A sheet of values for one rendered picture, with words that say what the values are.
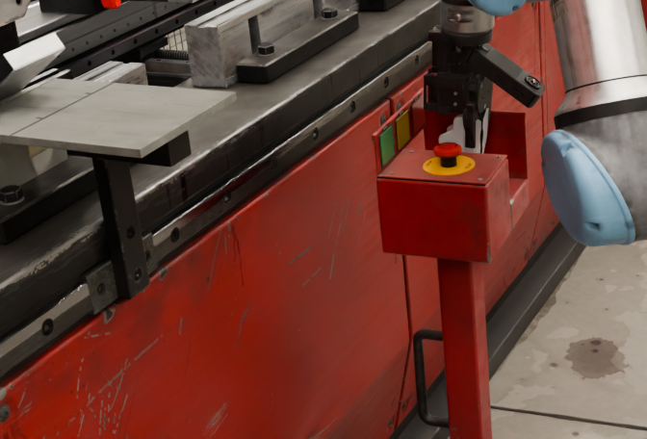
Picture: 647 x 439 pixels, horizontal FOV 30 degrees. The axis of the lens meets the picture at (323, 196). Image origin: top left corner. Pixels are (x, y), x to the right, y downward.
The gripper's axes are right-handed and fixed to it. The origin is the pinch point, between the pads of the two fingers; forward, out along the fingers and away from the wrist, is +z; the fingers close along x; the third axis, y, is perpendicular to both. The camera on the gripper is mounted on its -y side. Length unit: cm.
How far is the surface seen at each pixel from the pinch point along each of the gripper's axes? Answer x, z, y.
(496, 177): 10.7, -3.1, -5.9
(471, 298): 7.7, 18.2, -2.0
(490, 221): 14.1, 2.0, -6.3
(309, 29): -12.0, -13.6, 32.0
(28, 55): 53, -29, 36
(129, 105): 50, -23, 25
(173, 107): 50, -24, 19
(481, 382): 6.1, 33.3, -3.5
